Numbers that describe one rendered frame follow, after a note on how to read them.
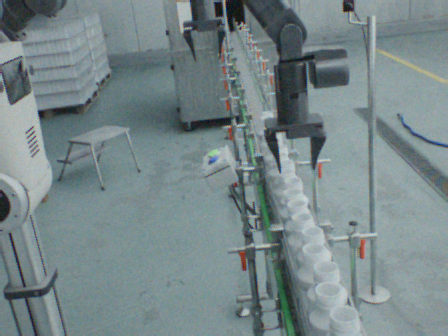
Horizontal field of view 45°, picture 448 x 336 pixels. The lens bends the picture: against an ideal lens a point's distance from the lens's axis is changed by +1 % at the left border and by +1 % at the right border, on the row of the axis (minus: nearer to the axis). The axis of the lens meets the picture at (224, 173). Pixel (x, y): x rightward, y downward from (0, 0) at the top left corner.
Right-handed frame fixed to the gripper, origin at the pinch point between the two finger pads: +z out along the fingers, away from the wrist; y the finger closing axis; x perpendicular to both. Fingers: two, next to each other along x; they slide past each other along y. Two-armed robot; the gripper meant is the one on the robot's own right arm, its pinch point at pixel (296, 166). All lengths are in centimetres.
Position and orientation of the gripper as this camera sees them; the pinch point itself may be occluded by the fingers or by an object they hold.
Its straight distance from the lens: 101.0
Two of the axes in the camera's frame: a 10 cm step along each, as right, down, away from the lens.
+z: 1.1, 9.3, 3.5
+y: 9.9, -1.1, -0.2
